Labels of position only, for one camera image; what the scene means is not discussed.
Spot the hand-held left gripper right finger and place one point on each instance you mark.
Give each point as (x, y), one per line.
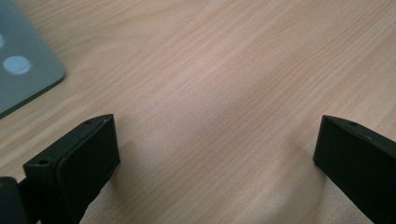
(358, 158)

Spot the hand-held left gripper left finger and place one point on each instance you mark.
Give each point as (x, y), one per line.
(81, 161)

